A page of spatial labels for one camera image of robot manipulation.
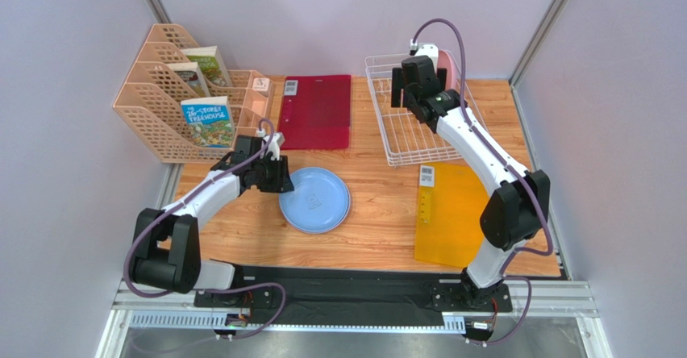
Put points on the blue plate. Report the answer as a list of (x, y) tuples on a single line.
[(301, 179)]

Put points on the red plastic folder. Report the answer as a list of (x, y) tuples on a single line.
[(316, 112)]

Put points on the aluminium frame rail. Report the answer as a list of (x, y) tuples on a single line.
[(550, 318)]

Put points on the orange plastic folder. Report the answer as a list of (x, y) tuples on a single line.
[(451, 199)]

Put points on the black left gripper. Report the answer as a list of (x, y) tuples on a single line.
[(282, 182)]

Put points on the green book in organizer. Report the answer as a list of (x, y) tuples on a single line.
[(211, 63)]

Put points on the white wire dish rack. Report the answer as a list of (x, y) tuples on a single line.
[(405, 140)]

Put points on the blue Treehouse book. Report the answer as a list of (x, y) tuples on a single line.
[(210, 121)]

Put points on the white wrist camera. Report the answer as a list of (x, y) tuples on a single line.
[(425, 49), (272, 144)]

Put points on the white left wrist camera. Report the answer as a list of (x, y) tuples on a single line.
[(272, 144)]

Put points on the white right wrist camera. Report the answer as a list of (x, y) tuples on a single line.
[(425, 49)]

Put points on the middle book in organizer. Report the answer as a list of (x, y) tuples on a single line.
[(191, 74)]

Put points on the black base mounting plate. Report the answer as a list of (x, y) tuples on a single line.
[(347, 297)]

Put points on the pink plate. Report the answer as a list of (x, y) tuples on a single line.
[(446, 68)]

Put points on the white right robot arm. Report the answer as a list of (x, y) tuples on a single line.
[(515, 218)]

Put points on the small white box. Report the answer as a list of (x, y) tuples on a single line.
[(261, 85)]

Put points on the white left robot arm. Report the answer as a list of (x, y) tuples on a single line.
[(165, 253)]

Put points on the beige plastic file organizer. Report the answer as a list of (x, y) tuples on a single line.
[(149, 100)]

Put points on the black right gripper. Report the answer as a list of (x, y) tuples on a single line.
[(405, 94)]

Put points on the purple plate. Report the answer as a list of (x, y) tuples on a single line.
[(323, 208)]

